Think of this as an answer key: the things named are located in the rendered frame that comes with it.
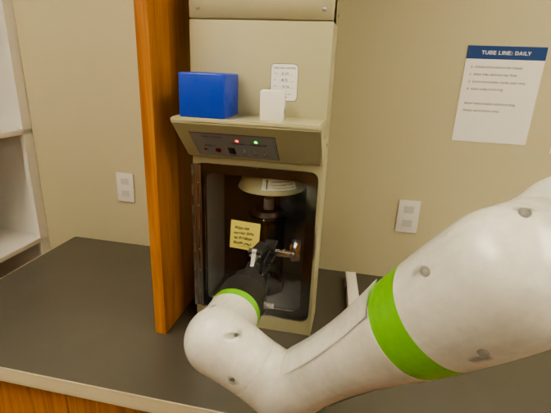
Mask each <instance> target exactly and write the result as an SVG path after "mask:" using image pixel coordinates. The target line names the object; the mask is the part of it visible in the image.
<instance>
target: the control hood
mask: <svg viewBox="0 0 551 413"><path fill-rule="evenodd" d="M171 123H172V124H173V126H174V128H175V130H176V132H177V134H178V135H179V137H180V139H181V141H182V143H183V144H184V147H185V148H186V150H187V152H188V154H189V155H194V156H204V157H223V158H233V159H243V160H253V161H272V162H282V163H292V164H302V165H312V166H321V165H323V161H324V150H325V139H326V120H314V119H301V118H288V117H285V120H284V121H269V120H260V116H249V115H235V116H231V117H228V118H225V119H211V118H198V117H185V116H180V115H177V116H172V117H171ZM189 132H201V133H213V134H235V135H246V136H258V137H269V138H275V141H276V146H277V150H278V154H279V158H280V160H279V161H274V160H264V159H254V158H244V157H225V156H215V155H205V154H200V153H199V151H198V149H197V147H196V145H195V143H194V141H193V140H192V138H191V136H190V134H189Z"/></svg>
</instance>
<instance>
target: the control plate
mask: <svg viewBox="0 0 551 413"><path fill-rule="evenodd" d="M189 134H190V136H191V138H192V140H193V141H194V143H195V145H196V147H197V149H198V151H199V153H200V154H205V155H215V156H225V157H244V158H254V159H264V160H274V161H279V160H280V158H279V154H278V150H277V146H276V138H269V137H258V136H246V135H235V134H213V133H201V132H189ZM236 139H237V140H239V143H237V142H235V140H236ZM253 141H257V142H258V144H255V143H253ZM204 148H208V150H204ZM216 148H220V149H221V152H216ZM228 148H234V149H235V151H236V154H230V153H229V150H228ZM243 150H244V151H245V153H242V151H243ZM253 151H255V152H256V153H255V154H253ZM263 152H266V155H263Z"/></svg>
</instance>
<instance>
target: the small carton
mask: <svg viewBox="0 0 551 413"><path fill-rule="evenodd" d="M285 98H286V90H269V89H263V90H261V91H260V120H269V121H284V120H285Z"/></svg>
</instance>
